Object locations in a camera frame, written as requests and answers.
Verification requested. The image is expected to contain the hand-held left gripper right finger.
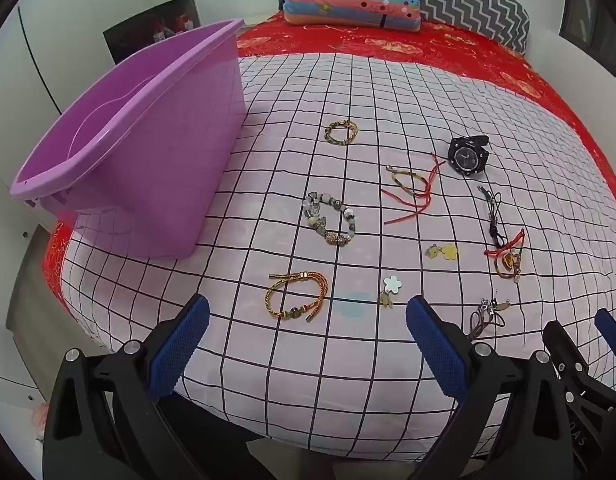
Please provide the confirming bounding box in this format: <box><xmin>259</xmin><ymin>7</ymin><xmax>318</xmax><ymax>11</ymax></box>
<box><xmin>405</xmin><ymin>295</ymin><xmax>573</xmax><ymax>480</ymax></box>

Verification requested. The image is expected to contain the black cord lanyard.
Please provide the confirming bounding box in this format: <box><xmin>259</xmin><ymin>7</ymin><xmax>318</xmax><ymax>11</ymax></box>
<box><xmin>478</xmin><ymin>186</ymin><xmax>511</xmax><ymax>246</ymax></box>

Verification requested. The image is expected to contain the gold green braided bracelet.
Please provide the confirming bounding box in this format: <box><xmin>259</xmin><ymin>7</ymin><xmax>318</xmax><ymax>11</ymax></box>
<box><xmin>324</xmin><ymin>120</ymin><xmax>360</xmax><ymax>146</ymax></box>

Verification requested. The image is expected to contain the red patterned bed sheet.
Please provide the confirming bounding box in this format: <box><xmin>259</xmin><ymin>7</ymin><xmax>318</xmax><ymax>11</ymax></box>
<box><xmin>42</xmin><ymin>12</ymin><xmax>616</xmax><ymax>311</ymax></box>

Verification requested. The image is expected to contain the orange braided cord bracelet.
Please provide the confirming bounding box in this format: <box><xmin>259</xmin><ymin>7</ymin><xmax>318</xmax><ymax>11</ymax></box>
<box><xmin>264</xmin><ymin>271</ymin><xmax>329</xmax><ymax>323</ymax></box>

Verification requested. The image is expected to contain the multicolour bracelet with red cords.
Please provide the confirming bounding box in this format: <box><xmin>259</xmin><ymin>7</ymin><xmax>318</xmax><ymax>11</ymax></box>
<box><xmin>380</xmin><ymin>152</ymin><xmax>447</xmax><ymax>225</ymax></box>

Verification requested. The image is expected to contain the yellow flower charm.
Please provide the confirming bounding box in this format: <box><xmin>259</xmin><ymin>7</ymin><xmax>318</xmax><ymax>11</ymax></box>
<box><xmin>425</xmin><ymin>243</ymin><xmax>460</xmax><ymax>262</ymax></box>

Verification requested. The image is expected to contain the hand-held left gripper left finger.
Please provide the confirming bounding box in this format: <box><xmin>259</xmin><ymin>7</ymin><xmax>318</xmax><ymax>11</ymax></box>
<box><xmin>42</xmin><ymin>294</ymin><xmax>211</xmax><ymax>480</ymax></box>

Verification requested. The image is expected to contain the dark window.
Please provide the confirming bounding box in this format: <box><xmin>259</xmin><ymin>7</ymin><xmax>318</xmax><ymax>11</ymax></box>
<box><xmin>558</xmin><ymin>0</ymin><xmax>616</xmax><ymax>78</ymax></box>

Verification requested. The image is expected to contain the black wrist watch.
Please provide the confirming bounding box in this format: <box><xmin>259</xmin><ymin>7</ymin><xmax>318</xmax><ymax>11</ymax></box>
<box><xmin>447</xmin><ymin>133</ymin><xmax>491</xmax><ymax>178</ymax></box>

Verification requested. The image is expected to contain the colourful dotted pillow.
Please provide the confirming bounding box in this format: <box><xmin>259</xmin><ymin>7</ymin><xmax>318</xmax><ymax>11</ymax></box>
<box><xmin>282</xmin><ymin>0</ymin><xmax>423</xmax><ymax>32</ymax></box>

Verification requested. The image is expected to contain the red cord charm bracelet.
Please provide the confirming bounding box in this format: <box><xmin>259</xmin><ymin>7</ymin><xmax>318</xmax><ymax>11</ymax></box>
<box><xmin>484</xmin><ymin>228</ymin><xmax>528</xmax><ymax>283</ymax></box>

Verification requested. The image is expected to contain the silver flower charm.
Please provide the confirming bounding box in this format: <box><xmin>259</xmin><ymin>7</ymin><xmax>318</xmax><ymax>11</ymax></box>
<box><xmin>379</xmin><ymin>275</ymin><xmax>404</xmax><ymax>309</ymax></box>

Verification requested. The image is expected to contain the brown cord charm necklace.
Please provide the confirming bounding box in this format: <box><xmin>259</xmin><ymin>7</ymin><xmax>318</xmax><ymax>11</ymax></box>
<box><xmin>469</xmin><ymin>296</ymin><xmax>514</xmax><ymax>338</ymax></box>

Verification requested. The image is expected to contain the purple plastic tub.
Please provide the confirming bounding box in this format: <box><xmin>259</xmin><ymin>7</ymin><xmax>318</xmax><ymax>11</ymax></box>
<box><xmin>9</xmin><ymin>18</ymin><xmax>247</xmax><ymax>261</ymax></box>

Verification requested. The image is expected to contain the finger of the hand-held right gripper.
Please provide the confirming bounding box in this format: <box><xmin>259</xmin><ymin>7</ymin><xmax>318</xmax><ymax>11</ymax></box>
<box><xmin>594</xmin><ymin>308</ymin><xmax>616</xmax><ymax>361</ymax></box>
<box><xmin>542</xmin><ymin>319</ymin><xmax>616</xmax><ymax>406</ymax></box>

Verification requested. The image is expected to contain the cluttered wardrobe niche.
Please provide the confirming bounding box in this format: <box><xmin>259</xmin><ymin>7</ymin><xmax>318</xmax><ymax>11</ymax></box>
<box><xmin>103</xmin><ymin>0</ymin><xmax>196</xmax><ymax>66</ymax></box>

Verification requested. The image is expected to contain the red plastic bag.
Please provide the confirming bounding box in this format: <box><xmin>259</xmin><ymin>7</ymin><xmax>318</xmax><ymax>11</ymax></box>
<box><xmin>32</xmin><ymin>402</ymin><xmax>51</xmax><ymax>443</ymax></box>

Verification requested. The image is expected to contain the beaded charm bracelet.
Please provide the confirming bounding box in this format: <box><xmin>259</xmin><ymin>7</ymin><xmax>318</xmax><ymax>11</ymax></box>
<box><xmin>302</xmin><ymin>191</ymin><xmax>360</xmax><ymax>248</ymax></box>

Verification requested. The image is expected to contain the pink checked bed sheet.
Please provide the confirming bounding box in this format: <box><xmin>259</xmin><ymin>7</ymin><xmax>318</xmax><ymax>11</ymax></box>
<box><xmin>50</xmin><ymin>51</ymin><xmax>616</xmax><ymax>463</ymax></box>

